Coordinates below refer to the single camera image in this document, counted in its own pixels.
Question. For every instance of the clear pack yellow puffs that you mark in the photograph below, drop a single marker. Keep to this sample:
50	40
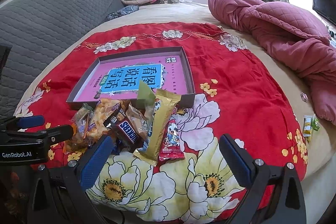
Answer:
103	110

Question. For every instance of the pink quilted blanket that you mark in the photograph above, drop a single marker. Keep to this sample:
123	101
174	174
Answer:
292	36

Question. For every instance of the red cow milk candy stick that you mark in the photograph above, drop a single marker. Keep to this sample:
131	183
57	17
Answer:
171	143

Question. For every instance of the gold wafer snack bar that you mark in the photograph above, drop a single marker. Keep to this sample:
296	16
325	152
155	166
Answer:
163	107

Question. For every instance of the brown bread snack pack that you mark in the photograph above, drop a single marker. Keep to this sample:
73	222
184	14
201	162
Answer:
138	121

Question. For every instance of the yellow green candy packet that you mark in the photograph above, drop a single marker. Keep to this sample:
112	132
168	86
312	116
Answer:
307	125

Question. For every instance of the red floral cloth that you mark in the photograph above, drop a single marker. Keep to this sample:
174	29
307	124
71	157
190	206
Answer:
235	94

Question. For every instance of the shallow grey cardboard box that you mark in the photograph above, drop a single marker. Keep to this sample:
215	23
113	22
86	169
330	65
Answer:
136	77

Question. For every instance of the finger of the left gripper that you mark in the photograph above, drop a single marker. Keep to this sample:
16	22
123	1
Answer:
18	123
56	134

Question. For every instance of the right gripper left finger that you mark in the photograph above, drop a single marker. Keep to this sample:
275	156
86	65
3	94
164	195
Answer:
73	180

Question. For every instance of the orange pack fried snack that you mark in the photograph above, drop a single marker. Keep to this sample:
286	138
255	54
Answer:
79	122

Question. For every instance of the grey quilted headboard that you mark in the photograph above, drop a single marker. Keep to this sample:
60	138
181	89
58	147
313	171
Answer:
38	31

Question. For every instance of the small pink candy wrapper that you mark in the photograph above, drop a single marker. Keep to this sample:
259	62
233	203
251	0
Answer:
304	97

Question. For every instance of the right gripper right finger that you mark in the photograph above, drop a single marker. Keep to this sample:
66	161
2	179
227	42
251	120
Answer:
273	193

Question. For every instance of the black television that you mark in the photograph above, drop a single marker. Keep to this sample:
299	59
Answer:
326	9

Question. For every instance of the dark blue patterned cloth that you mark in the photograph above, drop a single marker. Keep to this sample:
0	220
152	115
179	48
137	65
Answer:
122	12

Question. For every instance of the green yellow cake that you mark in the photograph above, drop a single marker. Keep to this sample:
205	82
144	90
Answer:
145	99

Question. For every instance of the brown snickers bar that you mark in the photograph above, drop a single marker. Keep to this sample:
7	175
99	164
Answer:
127	134

